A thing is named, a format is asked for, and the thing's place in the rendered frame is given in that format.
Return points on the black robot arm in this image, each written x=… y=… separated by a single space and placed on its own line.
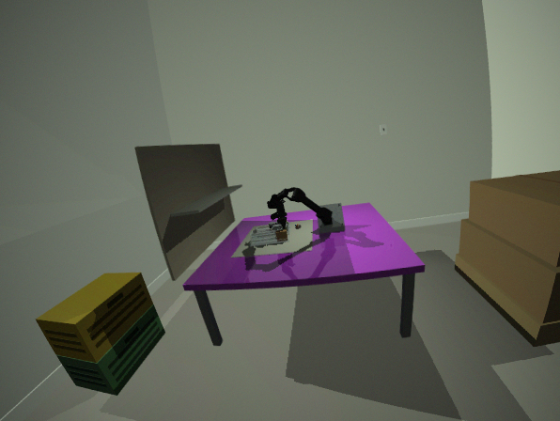
x=277 y=202

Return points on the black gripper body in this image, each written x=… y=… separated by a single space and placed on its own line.
x=282 y=214

